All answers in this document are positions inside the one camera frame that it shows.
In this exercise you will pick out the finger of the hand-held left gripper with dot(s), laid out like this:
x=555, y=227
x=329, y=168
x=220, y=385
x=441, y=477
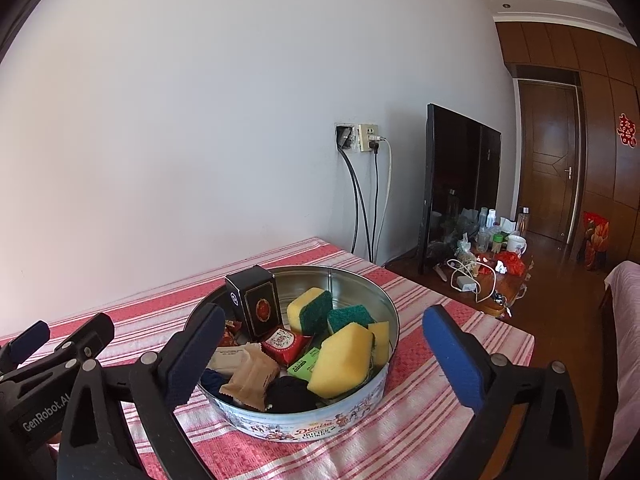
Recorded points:
x=95, y=330
x=27, y=340

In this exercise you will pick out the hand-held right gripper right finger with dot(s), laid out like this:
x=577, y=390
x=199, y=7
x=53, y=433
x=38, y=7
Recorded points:
x=452, y=360

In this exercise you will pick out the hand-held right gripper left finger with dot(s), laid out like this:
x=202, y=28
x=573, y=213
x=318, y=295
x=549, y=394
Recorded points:
x=192, y=350

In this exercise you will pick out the beige snack packet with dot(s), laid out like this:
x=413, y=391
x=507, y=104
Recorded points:
x=225, y=358

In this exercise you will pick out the blue cloth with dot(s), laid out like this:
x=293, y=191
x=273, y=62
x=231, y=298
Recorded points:
x=214, y=382

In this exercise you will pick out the small red candy wrapper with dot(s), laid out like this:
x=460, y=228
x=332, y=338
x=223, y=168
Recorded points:
x=231, y=334

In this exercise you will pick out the brown snack packet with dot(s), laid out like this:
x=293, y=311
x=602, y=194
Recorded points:
x=250, y=375

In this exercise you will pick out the red snack packet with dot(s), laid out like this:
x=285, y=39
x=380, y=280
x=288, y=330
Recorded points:
x=285, y=345

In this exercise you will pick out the black yarn ball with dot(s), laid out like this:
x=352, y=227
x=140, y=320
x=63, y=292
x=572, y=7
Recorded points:
x=292, y=394

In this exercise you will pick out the yellow sponge with green top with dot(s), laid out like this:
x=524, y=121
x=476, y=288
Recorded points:
x=350, y=317

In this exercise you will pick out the large yellow sponge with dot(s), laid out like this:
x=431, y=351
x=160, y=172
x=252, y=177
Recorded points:
x=340, y=365

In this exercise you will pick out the yellow sponge with green side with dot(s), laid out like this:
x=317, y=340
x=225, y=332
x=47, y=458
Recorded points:
x=310, y=310

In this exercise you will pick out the round metal cookie tin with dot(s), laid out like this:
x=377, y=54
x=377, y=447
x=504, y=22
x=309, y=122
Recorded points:
x=310, y=427

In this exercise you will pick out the red striped tablecloth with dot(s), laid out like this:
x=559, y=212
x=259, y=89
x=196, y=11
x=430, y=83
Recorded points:
x=410, y=410

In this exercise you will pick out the black box with red emblem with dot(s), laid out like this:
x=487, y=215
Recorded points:
x=255, y=305

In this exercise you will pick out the white charger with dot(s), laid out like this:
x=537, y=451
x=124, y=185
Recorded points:
x=463, y=283

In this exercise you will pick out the clear plastic bag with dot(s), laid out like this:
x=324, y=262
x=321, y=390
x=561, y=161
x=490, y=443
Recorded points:
x=465, y=257

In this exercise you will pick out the wooden television stand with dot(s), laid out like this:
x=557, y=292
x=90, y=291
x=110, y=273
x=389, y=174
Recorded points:
x=405, y=265

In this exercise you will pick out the green tissue pack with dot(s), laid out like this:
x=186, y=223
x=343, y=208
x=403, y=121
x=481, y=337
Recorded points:
x=302, y=364

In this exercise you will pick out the red plastic bag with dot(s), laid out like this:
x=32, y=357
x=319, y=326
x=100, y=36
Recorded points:
x=510, y=263

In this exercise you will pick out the jar with green cap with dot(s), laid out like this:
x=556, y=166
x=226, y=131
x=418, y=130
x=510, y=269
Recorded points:
x=497, y=242

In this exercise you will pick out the white mug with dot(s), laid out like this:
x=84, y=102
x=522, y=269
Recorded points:
x=514, y=245

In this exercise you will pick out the white plastic bottle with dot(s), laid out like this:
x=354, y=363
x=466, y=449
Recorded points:
x=491, y=218

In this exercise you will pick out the bed with pink sheet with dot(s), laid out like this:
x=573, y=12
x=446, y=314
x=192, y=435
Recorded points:
x=622, y=350

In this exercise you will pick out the black flat television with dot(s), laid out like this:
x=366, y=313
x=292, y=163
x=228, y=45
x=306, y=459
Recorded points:
x=460, y=180

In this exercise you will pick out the red gift bag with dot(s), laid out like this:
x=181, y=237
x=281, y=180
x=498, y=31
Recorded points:
x=594, y=240

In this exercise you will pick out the brown wooden door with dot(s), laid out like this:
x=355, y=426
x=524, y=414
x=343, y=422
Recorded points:
x=547, y=160

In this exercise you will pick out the wooden wardrobe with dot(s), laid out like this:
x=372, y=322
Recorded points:
x=605, y=90

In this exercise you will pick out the beige wall socket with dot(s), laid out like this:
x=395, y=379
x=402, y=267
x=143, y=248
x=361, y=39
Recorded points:
x=368, y=137

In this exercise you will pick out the open wall outlet box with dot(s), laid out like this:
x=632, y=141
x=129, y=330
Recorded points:
x=345, y=136

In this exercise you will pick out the red paper wall decoration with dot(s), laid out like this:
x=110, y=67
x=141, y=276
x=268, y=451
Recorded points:
x=627, y=131

